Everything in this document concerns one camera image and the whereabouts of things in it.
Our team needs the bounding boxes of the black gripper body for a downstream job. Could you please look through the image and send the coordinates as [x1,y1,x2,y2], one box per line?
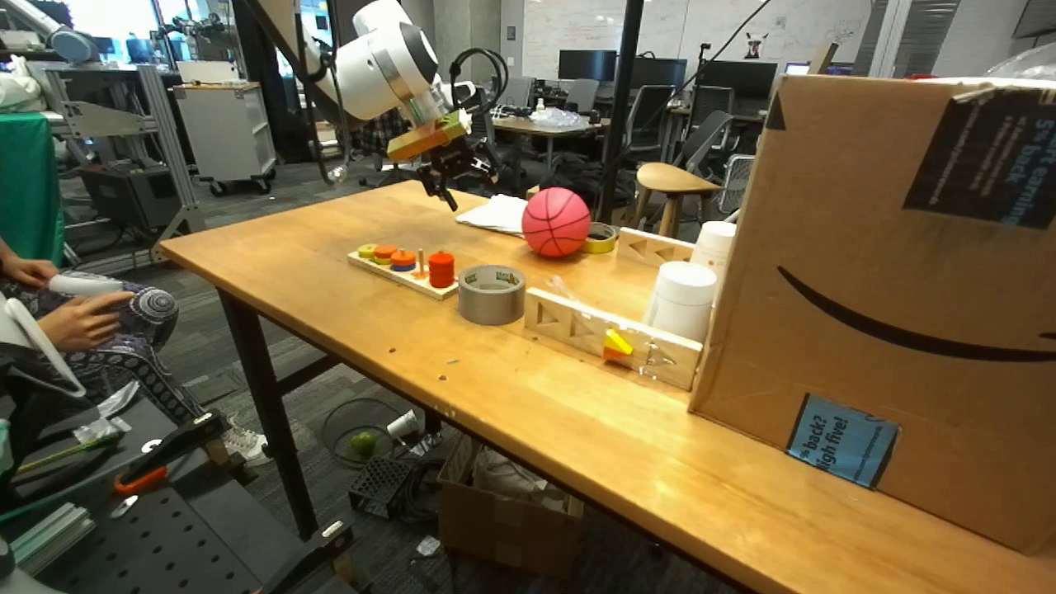
[419,128,502,196]

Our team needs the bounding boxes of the red mini basketball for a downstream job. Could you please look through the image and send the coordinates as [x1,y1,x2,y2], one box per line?
[517,184,597,264]

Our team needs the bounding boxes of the person's right hand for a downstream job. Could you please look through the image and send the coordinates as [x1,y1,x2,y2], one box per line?
[35,288,134,355]

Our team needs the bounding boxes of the person's left hand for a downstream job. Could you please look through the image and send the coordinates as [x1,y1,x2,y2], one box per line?
[0,244,62,294]

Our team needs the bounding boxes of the white folded cloth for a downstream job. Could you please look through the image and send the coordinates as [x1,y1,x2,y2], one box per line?
[453,190,535,240]

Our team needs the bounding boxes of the red stacking cylinder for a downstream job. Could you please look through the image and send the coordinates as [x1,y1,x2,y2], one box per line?
[425,247,458,291]

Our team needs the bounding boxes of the white tray with food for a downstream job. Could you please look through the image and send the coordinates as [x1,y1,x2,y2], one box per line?
[348,240,462,305]

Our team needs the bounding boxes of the round office table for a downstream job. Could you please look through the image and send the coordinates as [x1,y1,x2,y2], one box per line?
[489,107,610,176]

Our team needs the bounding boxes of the yellow tape roll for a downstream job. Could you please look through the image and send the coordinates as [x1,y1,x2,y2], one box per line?
[585,220,624,259]

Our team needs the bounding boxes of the black vertical pole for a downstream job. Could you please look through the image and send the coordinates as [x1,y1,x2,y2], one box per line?
[597,0,646,226]

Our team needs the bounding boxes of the round wooden stool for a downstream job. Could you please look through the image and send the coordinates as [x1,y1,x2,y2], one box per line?
[632,157,727,240]

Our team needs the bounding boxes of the yellow orange toy blocks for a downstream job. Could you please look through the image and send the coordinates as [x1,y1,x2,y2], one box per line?
[602,322,640,373]

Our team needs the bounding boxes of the white cabinet cart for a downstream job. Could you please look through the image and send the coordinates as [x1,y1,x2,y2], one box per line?
[172,79,279,201]

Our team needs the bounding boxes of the white paper cup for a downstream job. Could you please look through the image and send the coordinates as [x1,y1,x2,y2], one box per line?
[645,259,722,346]
[689,218,741,294]

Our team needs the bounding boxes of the open cardboard box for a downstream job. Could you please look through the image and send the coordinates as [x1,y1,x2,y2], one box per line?
[436,465,588,581]

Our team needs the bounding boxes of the patterned trouser legs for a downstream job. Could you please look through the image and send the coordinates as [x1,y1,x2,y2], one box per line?
[62,281,213,430]

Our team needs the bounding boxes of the large cardboard shipping box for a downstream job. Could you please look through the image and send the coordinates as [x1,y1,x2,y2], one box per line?
[687,74,1056,557]

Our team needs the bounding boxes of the green cloth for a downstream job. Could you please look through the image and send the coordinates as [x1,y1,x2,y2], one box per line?
[0,109,68,267]

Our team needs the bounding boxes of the black perforated plate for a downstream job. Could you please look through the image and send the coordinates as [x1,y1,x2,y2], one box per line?
[40,478,355,594]

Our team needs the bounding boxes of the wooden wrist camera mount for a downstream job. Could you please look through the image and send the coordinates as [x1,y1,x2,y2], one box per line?
[382,111,473,168]

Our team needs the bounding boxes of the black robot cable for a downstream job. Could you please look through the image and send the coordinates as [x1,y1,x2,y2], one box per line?
[444,44,510,115]

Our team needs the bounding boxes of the grey duct tape roll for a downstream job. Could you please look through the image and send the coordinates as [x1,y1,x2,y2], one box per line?
[454,261,530,330]

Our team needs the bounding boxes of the wooden frame tray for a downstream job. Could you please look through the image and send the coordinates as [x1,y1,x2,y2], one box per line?
[613,220,698,272]

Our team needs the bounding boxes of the round wire basket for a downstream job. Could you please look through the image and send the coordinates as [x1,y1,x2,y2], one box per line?
[318,396,401,472]

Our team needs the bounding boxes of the black table leg frame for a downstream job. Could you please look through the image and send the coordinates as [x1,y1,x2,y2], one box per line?
[213,288,355,557]

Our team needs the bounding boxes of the orange-handled tool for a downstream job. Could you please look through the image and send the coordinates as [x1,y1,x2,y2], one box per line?
[106,461,179,501]

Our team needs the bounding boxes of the white angular frame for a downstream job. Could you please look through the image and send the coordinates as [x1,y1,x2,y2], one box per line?
[0,291,88,404]

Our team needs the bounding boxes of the aluminium extrusion rail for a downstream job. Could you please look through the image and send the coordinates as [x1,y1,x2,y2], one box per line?
[0,501,100,578]

